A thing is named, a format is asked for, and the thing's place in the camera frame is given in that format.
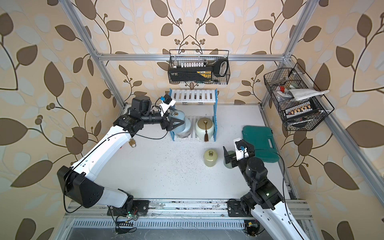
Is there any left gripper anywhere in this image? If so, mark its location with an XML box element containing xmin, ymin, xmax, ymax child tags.
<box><xmin>142</xmin><ymin>108</ymin><xmax>187</xmax><ymax>133</ymax></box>

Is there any green cylindrical tea canister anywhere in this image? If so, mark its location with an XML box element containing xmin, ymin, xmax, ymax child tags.
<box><xmin>224</xmin><ymin>151</ymin><xmax>236</xmax><ymax>169</ymax></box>

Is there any yellow-green cylindrical tea canister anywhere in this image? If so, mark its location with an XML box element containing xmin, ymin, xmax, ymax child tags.
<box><xmin>204</xmin><ymin>149</ymin><xmax>218</xmax><ymax>167</ymax></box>

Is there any blue white two-tier shelf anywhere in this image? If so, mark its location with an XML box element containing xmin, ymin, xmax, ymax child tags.
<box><xmin>169</xmin><ymin>89</ymin><xmax>218</xmax><ymax>142</ymax></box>

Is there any cream jar with tassel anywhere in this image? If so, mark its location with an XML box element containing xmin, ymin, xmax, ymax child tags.
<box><xmin>195</xmin><ymin>118</ymin><xmax>215</xmax><ymax>142</ymax></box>

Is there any blue cylindrical tea canister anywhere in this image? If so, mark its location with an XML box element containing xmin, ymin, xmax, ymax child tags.
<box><xmin>169</xmin><ymin>110</ymin><xmax>192</xmax><ymax>138</ymax></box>

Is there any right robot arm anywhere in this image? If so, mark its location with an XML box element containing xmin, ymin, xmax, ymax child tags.
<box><xmin>224</xmin><ymin>148</ymin><xmax>309</xmax><ymax>240</ymax></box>

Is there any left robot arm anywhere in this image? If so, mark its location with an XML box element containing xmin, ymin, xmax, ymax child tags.
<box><xmin>57</xmin><ymin>95</ymin><xmax>185</xmax><ymax>215</ymax></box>

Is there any light blue round jar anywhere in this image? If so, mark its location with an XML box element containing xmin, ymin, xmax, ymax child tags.
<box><xmin>176</xmin><ymin>128</ymin><xmax>192</xmax><ymax>139</ymax></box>

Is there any green plastic tool case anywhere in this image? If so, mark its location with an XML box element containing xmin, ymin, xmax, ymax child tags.
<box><xmin>242</xmin><ymin>126</ymin><xmax>280</xmax><ymax>163</ymax></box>

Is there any black yellow tool box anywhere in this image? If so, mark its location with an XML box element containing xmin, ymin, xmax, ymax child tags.
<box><xmin>168</xmin><ymin>67</ymin><xmax>213</xmax><ymax>83</ymax></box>

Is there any white bit row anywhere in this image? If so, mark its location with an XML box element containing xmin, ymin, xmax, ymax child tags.
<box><xmin>178</xmin><ymin>62</ymin><xmax>206</xmax><ymax>68</ymax></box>

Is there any bit set tray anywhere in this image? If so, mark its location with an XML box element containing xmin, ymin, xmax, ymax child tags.
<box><xmin>283</xmin><ymin>100</ymin><xmax>320</xmax><ymax>121</ymax></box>

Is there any white paper packet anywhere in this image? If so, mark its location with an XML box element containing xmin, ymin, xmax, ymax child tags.
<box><xmin>287</xmin><ymin>89</ymin><xmax>329</xmax><ymax>101</ymax></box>

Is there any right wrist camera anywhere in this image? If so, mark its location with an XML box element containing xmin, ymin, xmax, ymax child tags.
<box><xmin>234</xmin><ymin>138</ymin><xmax>249</xmax><ymax>161</ymax></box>

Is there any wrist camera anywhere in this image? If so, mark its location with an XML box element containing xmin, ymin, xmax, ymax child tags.
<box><xmin>234</xmin><ymin>138</ymin><xmax>249</xmax><ymax>161</ymax></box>
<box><xmin>159</xmin><ymin>95</ymin><xmax>176</xmax><ymax>117</ymax></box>

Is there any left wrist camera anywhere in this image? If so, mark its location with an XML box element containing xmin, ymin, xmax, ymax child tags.
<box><xmin>159</xmin><ymin>95</ymin><xmax>176</xmax><ymax>117</ymax></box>

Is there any back black wire basket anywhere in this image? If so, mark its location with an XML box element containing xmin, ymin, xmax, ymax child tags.
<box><xmin>168</xmin><ymin>49</ymin><xmax>231</xmax><ymax>85</ymax></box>

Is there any black wire basket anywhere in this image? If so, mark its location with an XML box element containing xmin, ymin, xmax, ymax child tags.
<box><xmin>264</xmin><ymin>63</ymin><xmax>335</xmax><ymax>131</ymax></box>
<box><xmin>168</xmin><ymin>49</ymin><xmax>231</xmax><ymax>85</ymax></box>

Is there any right black wire basket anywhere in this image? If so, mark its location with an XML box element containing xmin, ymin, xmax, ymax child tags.
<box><xmin>264</xmin><ymin>63</ymin><xmax>335</xmax><ymax>131</ymax></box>

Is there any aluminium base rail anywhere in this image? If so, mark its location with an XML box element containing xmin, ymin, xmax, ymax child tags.
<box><xmin>65</xmin><ymin>199</ymin><xmax>314</xmax><ymax>221</ymax></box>

